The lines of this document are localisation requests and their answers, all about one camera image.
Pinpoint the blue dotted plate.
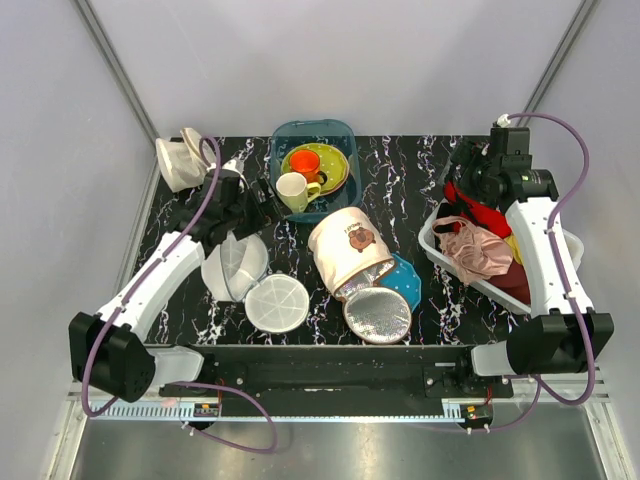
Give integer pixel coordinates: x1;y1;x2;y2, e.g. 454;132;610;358
377;253;422;311

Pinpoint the red garment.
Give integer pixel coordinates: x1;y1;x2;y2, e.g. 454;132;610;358
444;181;530;305

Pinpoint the cream yellow-handled mug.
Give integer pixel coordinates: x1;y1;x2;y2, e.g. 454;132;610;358
276;172;322;213

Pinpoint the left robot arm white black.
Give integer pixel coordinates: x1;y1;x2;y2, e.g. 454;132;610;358
68;168;284;403

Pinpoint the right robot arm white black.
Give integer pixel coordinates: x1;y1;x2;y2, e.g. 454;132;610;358
447;126;614;397

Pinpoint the yellow garment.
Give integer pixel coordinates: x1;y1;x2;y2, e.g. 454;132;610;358
504;234;523;265

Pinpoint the white open mesh laundry bag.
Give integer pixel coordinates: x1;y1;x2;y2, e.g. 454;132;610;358
201;234;310;334

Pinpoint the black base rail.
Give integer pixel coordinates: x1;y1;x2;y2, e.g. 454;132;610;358
197;345;513;419

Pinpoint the teal transparent plastic bin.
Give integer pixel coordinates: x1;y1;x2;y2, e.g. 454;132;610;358
269;119;363;223

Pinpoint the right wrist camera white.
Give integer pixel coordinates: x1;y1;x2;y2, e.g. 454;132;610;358
493;113;512;128

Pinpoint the cream capybara insulated lunch bag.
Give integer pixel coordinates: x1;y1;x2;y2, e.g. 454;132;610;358
308;207;412;345

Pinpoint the beige mesh bra laundry bag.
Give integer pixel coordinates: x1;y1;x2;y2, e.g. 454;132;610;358
155;127;217;193

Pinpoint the white plastic laundry basket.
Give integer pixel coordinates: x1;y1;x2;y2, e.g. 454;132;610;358
418;199;585;315

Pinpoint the orange cup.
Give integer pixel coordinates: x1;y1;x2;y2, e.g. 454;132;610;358
289;149;321;183

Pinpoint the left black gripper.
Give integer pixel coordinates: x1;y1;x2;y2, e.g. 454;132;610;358
224;176;292;241

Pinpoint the green dotted plate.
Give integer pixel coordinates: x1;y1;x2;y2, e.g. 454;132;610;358
281;143;350;196

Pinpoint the pink bra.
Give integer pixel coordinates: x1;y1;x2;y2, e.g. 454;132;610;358
431;216;513;285

